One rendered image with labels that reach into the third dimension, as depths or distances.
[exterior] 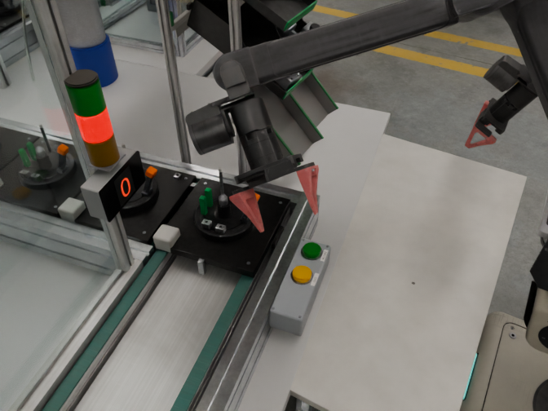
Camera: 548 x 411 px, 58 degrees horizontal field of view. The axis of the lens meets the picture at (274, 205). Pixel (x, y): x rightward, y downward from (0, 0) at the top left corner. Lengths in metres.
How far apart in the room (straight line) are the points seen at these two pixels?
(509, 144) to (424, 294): 2.19
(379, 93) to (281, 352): 2.68
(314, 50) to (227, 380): 0.58
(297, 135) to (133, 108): 0.68
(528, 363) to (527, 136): 1.81
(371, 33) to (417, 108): 2.65
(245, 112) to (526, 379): 1.39
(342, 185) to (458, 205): 0.32
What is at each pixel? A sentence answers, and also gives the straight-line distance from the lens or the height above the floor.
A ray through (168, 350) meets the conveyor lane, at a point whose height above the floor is 0.92.
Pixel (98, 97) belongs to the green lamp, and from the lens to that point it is 0.82.
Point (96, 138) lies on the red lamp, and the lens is 0.85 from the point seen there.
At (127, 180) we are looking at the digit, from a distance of 0.93.
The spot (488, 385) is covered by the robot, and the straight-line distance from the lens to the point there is 1.82.
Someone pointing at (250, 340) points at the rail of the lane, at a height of 0.96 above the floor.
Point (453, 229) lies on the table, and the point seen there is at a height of 0.86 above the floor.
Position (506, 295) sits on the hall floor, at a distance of 2.44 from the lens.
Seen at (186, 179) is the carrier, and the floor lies 0.97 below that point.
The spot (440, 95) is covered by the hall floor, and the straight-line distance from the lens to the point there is 3.62.
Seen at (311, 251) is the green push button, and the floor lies 0.97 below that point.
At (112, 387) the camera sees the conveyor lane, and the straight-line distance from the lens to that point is 1.02.
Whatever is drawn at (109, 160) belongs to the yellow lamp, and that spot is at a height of 1.27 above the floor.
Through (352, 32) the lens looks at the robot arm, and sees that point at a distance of 0.80.
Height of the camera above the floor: 1.79
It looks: 44 degrees down
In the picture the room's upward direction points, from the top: straight up
